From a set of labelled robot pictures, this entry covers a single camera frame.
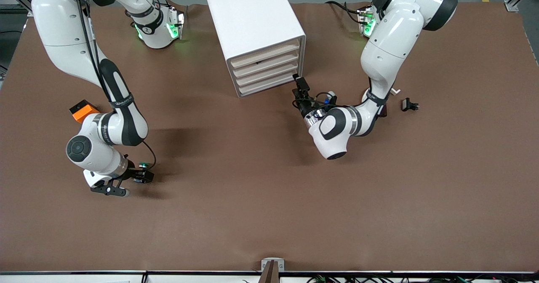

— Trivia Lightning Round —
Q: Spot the small green black electronic part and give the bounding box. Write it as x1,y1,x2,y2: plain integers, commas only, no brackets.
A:
133,161,152,185

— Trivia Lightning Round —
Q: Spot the white plastic bin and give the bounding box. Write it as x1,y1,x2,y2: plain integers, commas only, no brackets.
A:
237,70,303,97

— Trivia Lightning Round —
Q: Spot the orange box with black base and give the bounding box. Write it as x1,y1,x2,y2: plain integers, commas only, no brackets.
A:
69,99,101,124

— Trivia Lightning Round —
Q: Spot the white curved plastic piece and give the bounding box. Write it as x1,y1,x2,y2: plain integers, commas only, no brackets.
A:
362,87,400,102

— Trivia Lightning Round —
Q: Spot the brown table cover sheet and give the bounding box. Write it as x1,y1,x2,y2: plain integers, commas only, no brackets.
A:
0,2,539,273

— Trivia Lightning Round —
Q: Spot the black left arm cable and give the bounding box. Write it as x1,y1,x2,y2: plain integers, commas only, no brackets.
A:
295,90,338,112

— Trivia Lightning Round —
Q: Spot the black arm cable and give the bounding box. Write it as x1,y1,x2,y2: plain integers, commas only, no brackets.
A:
295,90,338,112
74,0,157,170

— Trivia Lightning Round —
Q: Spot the black base cable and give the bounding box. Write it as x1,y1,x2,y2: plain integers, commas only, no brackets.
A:
325,0,363,24

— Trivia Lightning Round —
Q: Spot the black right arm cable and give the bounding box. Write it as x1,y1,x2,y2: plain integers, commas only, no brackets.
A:
74,0,157,170

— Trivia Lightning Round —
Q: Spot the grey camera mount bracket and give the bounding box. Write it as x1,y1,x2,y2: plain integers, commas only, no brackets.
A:
258,257,286,283

